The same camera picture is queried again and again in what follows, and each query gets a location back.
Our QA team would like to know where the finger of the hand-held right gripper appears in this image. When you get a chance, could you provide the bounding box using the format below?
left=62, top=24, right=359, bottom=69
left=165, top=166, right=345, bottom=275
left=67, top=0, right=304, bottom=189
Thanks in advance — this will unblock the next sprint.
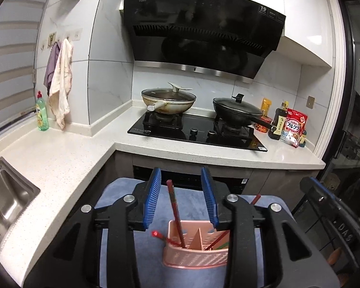
left=300, top=176, right=338, bottom=214

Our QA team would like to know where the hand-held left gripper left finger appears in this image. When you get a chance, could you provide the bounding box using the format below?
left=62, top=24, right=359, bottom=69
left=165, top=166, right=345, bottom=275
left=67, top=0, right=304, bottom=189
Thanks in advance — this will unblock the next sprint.
left=22, top=167, right=162, bottom=288

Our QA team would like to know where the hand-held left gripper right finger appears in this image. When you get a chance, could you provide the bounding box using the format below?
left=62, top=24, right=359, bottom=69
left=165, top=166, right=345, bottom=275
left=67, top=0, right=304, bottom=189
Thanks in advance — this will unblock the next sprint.
left=201, top=166, right=340, bottom=288

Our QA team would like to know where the dark red chopstick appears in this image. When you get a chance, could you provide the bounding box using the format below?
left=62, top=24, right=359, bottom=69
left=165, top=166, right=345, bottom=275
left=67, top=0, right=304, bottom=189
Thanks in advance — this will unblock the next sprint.
left=167, top=179, right=186, bottom=249

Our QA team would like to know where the pink perforated utensil holder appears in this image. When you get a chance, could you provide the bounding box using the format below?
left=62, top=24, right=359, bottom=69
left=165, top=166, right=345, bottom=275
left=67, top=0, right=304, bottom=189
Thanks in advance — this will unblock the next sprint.
left=162, top=220, right=230, bottom=268

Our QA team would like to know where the person's right hand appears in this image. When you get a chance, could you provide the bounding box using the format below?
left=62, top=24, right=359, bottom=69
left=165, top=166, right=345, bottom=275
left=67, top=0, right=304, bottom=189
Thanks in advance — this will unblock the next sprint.
left=328, top=247, right=342, bottom=266

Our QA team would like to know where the built-in black appliance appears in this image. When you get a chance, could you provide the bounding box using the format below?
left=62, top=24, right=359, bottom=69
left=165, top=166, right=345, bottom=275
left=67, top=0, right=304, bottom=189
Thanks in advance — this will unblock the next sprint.
left=133, top=165, right=249, bottom=194

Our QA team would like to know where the grey base cabinet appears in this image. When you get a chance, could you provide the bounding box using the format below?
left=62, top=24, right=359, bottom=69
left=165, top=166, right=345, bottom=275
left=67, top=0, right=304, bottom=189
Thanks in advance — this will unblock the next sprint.
left=94, top=150, right=318, bottom=216

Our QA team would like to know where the blue plush mat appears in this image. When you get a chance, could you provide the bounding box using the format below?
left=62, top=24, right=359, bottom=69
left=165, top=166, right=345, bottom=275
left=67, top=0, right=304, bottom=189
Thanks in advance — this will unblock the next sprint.
left=94, top=177, right=291, bottom=288

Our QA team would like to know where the black gas stove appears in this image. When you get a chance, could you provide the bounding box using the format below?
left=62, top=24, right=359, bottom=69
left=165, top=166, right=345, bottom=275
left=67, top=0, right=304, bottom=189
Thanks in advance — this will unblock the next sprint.
left=127, top=112, right=268, bottom=152

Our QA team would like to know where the red cereal bag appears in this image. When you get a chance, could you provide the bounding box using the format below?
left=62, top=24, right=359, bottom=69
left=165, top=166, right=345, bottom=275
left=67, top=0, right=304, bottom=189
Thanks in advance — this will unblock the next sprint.
left=280, top=109, right=308, bottom=148

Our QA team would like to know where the glass door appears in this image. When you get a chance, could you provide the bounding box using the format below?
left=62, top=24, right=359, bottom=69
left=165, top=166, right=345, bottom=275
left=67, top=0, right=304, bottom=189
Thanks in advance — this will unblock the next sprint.
left=318, top=0, right=360, bottom=288

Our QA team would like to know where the dark soy sauce bottle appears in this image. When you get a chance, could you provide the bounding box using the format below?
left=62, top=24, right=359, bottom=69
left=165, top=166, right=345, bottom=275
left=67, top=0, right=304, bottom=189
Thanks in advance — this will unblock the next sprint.
left=268, top=102, right=289, bottom=140

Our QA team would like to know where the red snack packet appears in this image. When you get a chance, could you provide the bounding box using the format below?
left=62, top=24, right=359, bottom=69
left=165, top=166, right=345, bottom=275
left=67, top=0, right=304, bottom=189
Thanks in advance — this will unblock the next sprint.
left=256, top=117, right=272, bottom=133

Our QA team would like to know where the white kitchen counter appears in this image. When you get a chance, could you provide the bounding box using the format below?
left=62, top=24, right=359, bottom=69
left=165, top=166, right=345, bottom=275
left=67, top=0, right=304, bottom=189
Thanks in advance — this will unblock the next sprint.
left=0, top=100, right=326, bottom=279

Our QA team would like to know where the black wok with lid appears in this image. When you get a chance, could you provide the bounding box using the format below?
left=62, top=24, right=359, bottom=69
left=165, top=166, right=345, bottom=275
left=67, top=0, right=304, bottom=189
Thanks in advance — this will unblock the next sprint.
left=213, top=94, right=273, bottom=129

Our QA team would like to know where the yellow packet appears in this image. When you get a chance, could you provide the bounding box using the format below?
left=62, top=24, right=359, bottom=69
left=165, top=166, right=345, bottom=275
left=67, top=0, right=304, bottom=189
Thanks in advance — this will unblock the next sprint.
left=260, top=98, right=272, bottom=117

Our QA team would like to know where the beige wok with lid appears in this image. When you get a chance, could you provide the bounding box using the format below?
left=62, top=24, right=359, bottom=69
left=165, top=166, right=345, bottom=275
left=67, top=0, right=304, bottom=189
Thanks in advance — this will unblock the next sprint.
left=142, top=82, right=197, bottom=116

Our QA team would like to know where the green dish soap bottle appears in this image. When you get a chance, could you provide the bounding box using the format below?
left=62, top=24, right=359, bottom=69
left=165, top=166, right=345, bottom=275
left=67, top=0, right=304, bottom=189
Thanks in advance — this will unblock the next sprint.
left=35, top=91, right=49, bottom=132

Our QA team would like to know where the steel sink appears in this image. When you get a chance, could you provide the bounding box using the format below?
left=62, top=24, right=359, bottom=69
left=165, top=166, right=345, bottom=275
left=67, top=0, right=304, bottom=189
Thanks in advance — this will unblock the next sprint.
left=0, top=154, right=41, bottom=255

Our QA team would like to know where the white towel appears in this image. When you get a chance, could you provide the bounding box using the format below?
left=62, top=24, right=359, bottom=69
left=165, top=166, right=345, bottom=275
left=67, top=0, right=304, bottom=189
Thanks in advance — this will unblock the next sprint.
left=49, top=38, right=73, bottom=130

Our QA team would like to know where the purple cloth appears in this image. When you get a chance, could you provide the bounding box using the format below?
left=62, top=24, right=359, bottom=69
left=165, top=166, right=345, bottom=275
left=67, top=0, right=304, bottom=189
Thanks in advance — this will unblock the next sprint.
left=44, top=42, right=61, bottom=96

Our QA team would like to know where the black range hood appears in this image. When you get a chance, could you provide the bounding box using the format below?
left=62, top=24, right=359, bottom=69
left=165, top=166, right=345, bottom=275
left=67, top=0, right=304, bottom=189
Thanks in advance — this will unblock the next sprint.
left=123, top=0, right=287, bottom=84

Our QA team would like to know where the striped window blind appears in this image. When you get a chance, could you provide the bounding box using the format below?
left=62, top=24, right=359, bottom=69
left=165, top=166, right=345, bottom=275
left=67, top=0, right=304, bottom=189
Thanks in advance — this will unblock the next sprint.
left=0, top=0, right=48, bottom=138

